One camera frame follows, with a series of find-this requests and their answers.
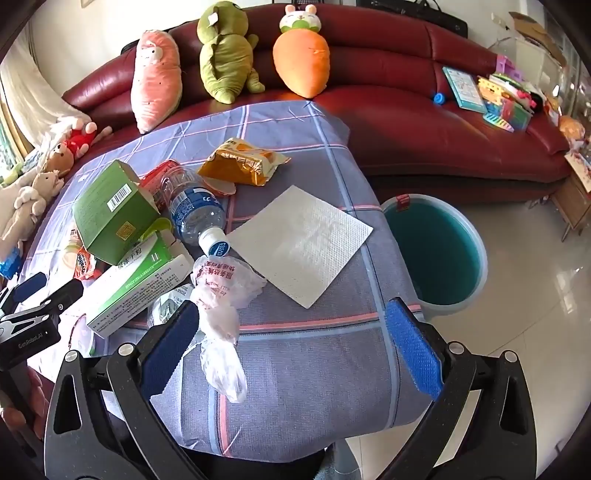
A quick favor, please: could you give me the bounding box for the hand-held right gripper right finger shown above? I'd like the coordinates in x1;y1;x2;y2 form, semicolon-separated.
379;298;550;480

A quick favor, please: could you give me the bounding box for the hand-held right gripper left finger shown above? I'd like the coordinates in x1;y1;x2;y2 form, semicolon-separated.
44;300;218;480

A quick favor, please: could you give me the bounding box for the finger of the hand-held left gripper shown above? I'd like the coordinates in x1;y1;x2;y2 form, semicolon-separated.
38;279;85;318
0;271;49;315

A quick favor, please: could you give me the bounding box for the clear red-printed plastic bag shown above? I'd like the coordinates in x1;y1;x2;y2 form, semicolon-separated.
190;255;269;402

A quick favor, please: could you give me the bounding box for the green and white medicine box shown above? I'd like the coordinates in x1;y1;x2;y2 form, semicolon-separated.
85;231;195;337

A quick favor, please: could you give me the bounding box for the blue plastic bucket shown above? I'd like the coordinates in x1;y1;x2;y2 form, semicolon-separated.
379;194;488;322

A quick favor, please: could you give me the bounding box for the green cardboard box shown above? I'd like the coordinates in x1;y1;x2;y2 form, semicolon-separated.
72;160;161;266

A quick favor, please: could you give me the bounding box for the clear plastic water bottle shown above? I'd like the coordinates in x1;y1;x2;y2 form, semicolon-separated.
159;165;230;257

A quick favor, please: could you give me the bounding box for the red soda can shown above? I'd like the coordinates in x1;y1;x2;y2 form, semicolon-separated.
139;160;185;208

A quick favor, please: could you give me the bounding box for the small red and white packet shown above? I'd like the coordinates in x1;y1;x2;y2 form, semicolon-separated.
71;249;102;281

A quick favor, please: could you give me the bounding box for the clear green-printed wrapper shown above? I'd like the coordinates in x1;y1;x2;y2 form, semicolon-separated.
148;284;197;326

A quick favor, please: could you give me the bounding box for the beige plush bunny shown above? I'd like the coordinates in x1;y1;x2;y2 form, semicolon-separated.
0;170;65;241

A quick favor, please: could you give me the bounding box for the blue checked tablecloth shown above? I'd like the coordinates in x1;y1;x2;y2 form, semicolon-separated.
25;102;428;457

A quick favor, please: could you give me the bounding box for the green plastic cap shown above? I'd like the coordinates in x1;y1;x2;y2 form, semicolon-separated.
139;218;174;243

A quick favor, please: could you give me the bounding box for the brown plush bear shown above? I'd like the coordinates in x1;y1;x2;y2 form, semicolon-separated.
44;143;75;178

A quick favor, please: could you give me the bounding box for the red-dressed plush bear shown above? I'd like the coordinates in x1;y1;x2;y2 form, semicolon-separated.
60;119;113;158

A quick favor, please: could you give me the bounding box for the white paper napkin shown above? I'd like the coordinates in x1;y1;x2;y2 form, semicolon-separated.
225;185;375;309

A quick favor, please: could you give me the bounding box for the white curtain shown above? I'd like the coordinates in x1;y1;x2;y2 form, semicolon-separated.
0;41;79;148

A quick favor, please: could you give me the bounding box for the orange snack packet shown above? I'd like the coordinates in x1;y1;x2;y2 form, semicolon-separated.
198;137;291;188

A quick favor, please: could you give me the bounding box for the wooden cabinet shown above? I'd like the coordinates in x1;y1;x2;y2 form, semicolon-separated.
551;152;591;241

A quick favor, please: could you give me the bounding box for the red leather sofa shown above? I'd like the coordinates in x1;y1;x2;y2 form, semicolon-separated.
62;4;575;204

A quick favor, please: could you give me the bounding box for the pink plush pillow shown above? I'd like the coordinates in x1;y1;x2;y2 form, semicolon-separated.
130;30;182;134

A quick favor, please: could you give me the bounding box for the teal picture book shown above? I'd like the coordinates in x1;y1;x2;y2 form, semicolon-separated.
442;67;488;114

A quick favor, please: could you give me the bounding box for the pile of colourful toys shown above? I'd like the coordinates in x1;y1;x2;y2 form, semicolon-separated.
478;55;548;134

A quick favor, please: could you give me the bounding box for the green plush dinosaur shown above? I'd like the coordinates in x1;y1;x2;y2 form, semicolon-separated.
197;1;265;104

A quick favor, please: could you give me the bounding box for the orange carrot plush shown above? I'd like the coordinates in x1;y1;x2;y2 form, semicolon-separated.
272;2;331;99

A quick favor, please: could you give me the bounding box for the black bag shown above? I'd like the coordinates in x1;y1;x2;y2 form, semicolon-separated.
355;0;469;35

